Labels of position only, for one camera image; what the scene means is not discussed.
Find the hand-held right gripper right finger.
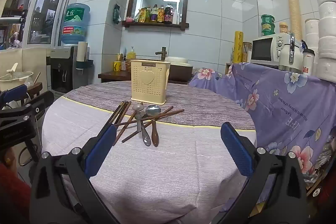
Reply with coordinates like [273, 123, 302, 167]
[220, 122, 307, 224]

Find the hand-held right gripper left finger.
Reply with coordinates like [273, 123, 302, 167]
[29, 123, 121, 224]

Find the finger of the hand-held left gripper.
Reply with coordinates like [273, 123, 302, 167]
[0, 84, 28, 109]
[16, 91, 55, 120]

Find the brown wooden chopstick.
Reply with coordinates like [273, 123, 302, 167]
[112, 102, 132, 146]
[115, 109, 185, 127]
[112, 101, 130, 126]
[122, 106, 174, 143]

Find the black chopstick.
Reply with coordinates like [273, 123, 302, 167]
[105, 101, 127, 128]
[101, 101, 124, 132]

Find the large metal spoon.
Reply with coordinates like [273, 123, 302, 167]
[139, 112, 152, 147]

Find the wooden handled spoon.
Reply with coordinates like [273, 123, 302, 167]
[145, 105, 161, 148]

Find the small metal spoon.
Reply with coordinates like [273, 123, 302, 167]
[132, 103, 144, 134]

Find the cream plastic utensil holder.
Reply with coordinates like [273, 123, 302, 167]
[130, 58, 172, 106]

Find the person's left hand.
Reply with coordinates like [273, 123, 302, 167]
[0, 148, 17, 167]

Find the wooden stool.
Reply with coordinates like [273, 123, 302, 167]
[26, 82, 44, 99]

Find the water dispenser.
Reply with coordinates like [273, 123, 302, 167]
[50, 46, 88, 94]

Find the teal cup holder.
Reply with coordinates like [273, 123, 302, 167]
[76, 59, 94, 69]

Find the purple floral cloth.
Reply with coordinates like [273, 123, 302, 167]
[189, 63, 336, 182]

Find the white paper cup stack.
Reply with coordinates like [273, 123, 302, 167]
[77, 42, 89, 62]

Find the dark wooden sink cabinet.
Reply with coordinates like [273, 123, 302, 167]
[98, 63, 194, 84]

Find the blue water jug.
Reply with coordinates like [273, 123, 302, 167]
[61, 3, 91, 46]

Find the yellow roll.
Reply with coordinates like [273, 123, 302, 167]
[234, 31, 244, 64]

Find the white microwave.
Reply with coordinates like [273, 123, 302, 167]
[250, 33, 290, 65]

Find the white thermos kettle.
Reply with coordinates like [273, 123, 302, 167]
[278, 33, 303, 72]

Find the white tumbler red label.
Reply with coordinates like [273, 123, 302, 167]
[302, 40, 315, 76]

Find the bronze faucet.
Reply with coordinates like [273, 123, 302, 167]
[155, 47, 167, 61]

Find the green hanging package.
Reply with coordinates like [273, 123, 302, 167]
[113, 4, 122, 25]

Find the green instant noodle bowl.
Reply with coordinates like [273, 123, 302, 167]
[261, 24, 275, 36]
[261, 14, 276, 26]

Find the yellowish jar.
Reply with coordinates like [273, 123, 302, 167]
[279, 22, 291, 35]

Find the yellow green packet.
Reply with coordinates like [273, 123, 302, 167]
[136, 8, 147, 23]

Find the stack of toilet paper rolls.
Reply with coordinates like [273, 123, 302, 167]
[299, 0, 336, 83]

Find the wooden framed mirror shelf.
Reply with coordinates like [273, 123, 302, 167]
[122, 0, 192, 30]

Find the dark soy sauce bottle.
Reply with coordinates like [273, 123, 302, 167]
[164, 3, 174, 24]

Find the tall stack of paper cups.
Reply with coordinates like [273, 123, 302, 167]
[286, 0, 303, 42]

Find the window with metal frame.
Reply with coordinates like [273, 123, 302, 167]
[22, 0, 76, 47]

